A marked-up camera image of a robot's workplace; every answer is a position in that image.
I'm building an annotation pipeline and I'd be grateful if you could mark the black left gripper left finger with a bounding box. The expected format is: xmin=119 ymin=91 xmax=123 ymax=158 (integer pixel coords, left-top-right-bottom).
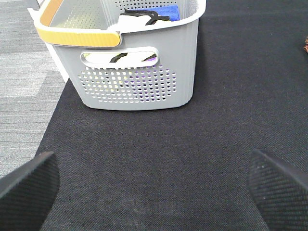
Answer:
xmin=0 ymin=152 xmax=59 ymax=231

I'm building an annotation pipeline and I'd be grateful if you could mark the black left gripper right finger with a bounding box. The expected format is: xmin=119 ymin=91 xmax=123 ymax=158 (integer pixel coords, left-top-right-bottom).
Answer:
xmin=248 ymin=149 xmax=308 ymax=231

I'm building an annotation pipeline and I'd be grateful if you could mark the orange towel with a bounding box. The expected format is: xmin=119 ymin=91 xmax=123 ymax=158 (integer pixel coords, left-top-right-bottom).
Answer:
xmin=303 ymin=37 xmax=308 ymax=53

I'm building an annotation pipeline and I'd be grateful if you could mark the black table cloth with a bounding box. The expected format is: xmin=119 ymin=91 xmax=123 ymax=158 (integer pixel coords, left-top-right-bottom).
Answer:
xmin=38 ymin=0 xmax=308 ymax=231

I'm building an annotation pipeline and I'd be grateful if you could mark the grey perforated plastic basket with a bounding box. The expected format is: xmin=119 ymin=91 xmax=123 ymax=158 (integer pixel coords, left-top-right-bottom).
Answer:
xmin=26 ymin=0 xmax=206 ymax=111

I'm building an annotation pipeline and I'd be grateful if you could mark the white cloth in basket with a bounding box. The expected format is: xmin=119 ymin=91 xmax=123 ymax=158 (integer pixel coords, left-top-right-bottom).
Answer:
xmin=81 ymin=11 xmax=171 ymax=68

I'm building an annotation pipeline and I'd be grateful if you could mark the blue cloth in basket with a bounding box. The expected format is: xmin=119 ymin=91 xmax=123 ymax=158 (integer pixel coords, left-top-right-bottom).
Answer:
xmin=138 ymin=5 xmax=180 ymax=22

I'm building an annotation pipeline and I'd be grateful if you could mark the yellow basket handle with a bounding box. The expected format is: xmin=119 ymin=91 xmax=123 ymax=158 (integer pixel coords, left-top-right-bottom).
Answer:
xmin=34 ymin=0 xmax=121 ymax=47

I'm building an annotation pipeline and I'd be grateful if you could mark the black strap in basket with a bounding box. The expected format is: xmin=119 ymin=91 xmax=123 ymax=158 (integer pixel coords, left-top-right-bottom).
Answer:
xmin=109 ymin=9 xmax=170 ymax=64

